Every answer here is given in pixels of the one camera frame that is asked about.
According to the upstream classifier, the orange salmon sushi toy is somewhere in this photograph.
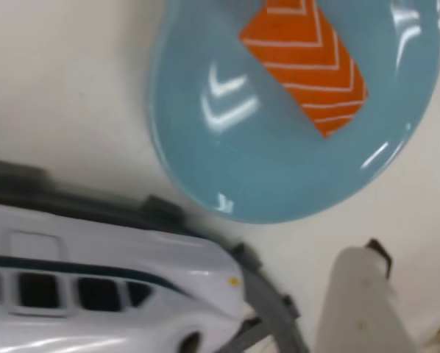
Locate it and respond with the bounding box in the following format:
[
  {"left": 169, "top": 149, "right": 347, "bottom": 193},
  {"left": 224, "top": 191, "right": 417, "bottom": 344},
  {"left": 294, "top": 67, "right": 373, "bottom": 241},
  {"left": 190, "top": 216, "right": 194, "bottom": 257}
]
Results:
[{"left": 238, "top": 0, "right": 370, "bottom": 140}]

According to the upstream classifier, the blue ceramic dish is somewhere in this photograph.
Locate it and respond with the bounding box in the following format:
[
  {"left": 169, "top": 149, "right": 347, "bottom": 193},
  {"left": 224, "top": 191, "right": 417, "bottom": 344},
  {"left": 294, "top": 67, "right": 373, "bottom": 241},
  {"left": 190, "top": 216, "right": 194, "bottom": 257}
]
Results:
[{"left": 147, "top": 0, "right": 440, "bottom": 225}]

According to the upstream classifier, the white Shinkansen toy train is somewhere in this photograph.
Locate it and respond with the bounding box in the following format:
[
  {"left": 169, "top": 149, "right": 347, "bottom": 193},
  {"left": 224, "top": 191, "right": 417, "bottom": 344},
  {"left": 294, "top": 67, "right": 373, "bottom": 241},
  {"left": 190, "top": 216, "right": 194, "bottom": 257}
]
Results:
[{"left": 0, "top": 201, "right": 246, "bottom": 353}]

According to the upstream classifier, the dark grey toy rail track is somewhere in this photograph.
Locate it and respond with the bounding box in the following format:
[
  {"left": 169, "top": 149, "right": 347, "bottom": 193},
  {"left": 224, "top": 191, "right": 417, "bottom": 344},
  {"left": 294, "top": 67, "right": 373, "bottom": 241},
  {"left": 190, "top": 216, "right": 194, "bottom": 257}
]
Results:
[{"left": 0, "top": 159, "right": 310, "bottom": 353}]

